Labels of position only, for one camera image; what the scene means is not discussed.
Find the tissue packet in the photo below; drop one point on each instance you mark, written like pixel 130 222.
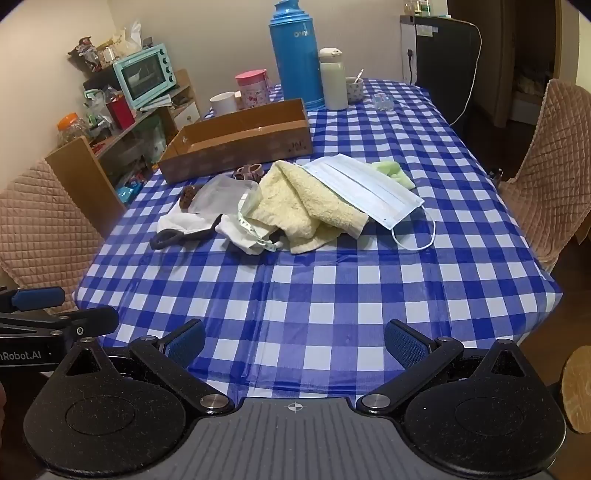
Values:
pixel 383 101

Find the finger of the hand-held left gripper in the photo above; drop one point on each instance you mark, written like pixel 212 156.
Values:
pixel 39 298
pixel 94 320

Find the light green cloth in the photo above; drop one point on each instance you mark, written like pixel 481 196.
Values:
pixel 392 170

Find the stack of papers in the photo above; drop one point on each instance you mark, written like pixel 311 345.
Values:
pixel 157 101

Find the blue packet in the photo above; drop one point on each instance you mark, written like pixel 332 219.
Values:
pixel 129 191

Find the white spoon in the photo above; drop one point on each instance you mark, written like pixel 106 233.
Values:
pixel 358 74

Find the red box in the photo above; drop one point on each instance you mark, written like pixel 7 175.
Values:
pixel 121 114

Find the white mug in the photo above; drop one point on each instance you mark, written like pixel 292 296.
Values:
pixel 223 104

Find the dark snack bag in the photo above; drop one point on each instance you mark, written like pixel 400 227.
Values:
pixel 86 54

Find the pink canister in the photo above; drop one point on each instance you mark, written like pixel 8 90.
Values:
pixel 253 90

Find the pale measuring tape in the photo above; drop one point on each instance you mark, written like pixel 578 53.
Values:
pixel 248 224

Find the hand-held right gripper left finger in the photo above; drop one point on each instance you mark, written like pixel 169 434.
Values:
pixel 187 344

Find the small patterned cup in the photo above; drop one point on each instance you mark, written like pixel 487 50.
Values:
pixel 354 92

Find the black box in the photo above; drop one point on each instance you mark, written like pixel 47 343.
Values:
pixel 99 82

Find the white insulated bottle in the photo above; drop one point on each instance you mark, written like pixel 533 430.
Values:
pixel 333 83

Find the white paper bag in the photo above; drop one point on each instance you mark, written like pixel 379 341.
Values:
pixel 124 41

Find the pale yellow towel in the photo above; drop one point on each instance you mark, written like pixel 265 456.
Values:
pixel 295 203

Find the cardboard box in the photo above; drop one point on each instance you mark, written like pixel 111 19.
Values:
pixel 240 152

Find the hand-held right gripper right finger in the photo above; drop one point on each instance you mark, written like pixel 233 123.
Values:
pixel 406 346

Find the mint toaster oven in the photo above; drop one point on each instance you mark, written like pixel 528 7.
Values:
pixel 145 76

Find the orange lid jar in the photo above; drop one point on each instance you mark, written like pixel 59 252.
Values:
pixel 71 131

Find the blue thermos flask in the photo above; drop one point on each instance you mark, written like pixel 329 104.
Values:
pixel 298 60

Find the black mini fridge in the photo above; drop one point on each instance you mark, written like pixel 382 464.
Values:
pixel 443 55

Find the round tan stool seat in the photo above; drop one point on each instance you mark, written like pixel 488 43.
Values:
pixel 577 387

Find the wooden shelf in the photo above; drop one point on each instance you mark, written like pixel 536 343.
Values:
pixel 85 180

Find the chair with quilted cover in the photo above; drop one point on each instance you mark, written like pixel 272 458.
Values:
pixel 41 230
pixel 549 161

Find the blue face mask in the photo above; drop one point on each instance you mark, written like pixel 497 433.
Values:
pixel 364 189

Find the brown sock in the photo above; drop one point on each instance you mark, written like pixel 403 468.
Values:
pixel 188 197

